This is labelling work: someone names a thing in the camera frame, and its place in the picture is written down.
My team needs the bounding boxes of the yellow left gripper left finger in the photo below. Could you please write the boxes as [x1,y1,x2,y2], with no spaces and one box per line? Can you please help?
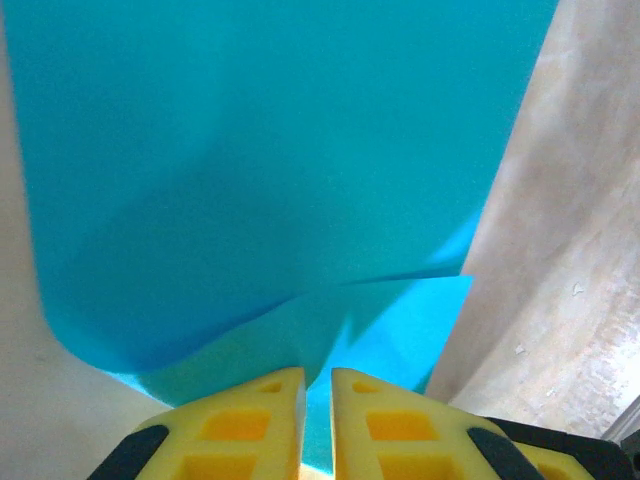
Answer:
[87,366,308,480]

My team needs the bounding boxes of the wide aluminium mounting rail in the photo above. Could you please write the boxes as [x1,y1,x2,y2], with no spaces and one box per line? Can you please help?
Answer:
[605,393,640,454]

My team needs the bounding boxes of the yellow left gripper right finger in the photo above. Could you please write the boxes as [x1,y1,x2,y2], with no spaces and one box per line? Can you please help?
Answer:
[330,367,599,480]

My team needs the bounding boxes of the teal paper sheet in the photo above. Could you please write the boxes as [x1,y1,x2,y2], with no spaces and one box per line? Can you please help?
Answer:
[2,0,559,475]

